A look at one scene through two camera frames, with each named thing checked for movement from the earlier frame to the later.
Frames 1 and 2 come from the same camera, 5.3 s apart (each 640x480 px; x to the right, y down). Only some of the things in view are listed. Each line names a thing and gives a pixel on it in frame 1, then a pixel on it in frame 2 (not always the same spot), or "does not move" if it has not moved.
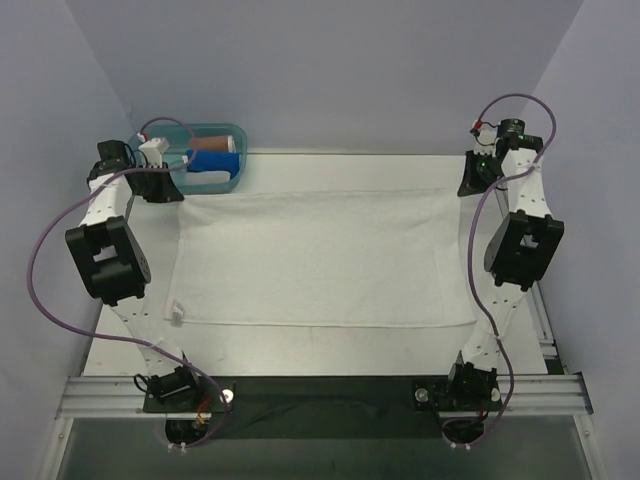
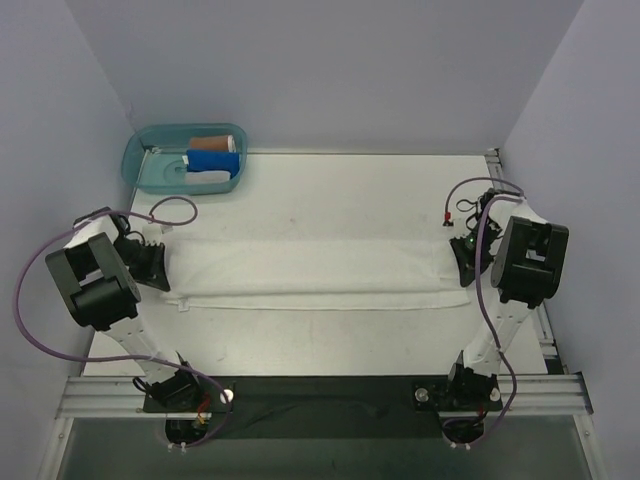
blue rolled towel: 201,160 does not move
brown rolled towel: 212,143 does not move
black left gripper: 156,186 to 154,267
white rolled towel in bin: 207,177 does not move
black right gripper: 473,179 to 463,260
